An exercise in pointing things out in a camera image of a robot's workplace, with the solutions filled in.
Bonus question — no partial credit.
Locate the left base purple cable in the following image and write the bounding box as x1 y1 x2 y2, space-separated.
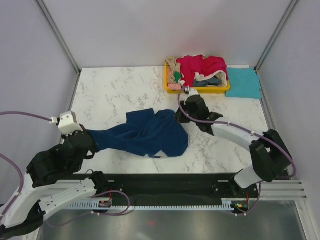
91 189 131 217

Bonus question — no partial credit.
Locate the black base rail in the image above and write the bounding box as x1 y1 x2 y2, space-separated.
72 172 261 207

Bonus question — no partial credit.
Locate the left aluminium frame post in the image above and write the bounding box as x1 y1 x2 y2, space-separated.
34 0 81 76

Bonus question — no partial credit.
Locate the beige white green shirt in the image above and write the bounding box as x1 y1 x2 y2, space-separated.
165 56 184 87

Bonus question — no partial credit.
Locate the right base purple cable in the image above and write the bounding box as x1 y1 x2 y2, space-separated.
231 182 262 218

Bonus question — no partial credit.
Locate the grey blue garment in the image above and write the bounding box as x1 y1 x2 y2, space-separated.
193 76 223 88

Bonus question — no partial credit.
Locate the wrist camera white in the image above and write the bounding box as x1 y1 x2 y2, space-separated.
50 111 83 136
183 86 199 98

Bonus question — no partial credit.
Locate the yellow plastic bin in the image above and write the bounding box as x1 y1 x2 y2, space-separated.
164 61 231 94

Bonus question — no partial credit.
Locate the aluminium frame post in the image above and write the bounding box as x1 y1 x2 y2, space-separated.
34 0 81 76
254 0 300 73

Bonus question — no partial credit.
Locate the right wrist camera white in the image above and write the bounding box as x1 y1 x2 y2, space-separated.
183 86 199 98

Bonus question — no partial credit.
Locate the red t-shirt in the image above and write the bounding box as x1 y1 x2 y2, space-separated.
176 55 229 87

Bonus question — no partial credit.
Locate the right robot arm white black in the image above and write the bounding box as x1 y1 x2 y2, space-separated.
176 94 297 197

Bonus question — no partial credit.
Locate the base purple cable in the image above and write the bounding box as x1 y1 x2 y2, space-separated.
231 182 262 218
91 189 131 217

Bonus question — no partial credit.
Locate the white slotted cable duct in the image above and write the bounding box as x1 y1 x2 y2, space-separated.
64 197 253 211

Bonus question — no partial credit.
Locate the navy blue printed t-shirt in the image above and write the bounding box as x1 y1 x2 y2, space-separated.
88 108 189 158

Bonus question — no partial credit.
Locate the pink cloth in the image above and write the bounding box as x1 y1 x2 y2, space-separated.
167 83 182 91

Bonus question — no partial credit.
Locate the folded teal t-shirt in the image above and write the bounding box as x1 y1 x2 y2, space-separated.
225 67 261 100

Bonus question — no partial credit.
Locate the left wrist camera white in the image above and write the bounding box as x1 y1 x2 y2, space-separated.
50 111 83 136

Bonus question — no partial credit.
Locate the right aluminium frame post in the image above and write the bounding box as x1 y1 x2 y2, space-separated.
254 0 300 73

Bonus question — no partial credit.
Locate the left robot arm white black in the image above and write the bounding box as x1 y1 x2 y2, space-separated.
0 130 110 240

